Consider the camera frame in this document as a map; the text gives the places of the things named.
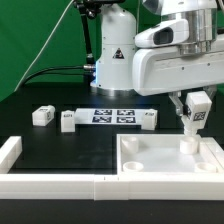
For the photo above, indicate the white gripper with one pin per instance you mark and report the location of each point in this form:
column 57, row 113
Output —
column 159, row 67

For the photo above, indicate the white square tabletop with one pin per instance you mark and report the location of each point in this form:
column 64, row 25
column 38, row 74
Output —
column 161, row 153

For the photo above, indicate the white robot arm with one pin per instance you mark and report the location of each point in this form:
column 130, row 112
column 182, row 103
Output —
column 184, row 51

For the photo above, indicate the white marker tag sheet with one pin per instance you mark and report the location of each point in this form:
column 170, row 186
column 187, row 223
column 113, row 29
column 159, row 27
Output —
column 99, row 116

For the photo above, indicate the white U-shaped fence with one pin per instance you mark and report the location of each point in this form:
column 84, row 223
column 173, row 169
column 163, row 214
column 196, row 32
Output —
column 127, row 186

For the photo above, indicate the black camera stand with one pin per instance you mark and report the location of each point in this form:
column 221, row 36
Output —
column 89, row 9

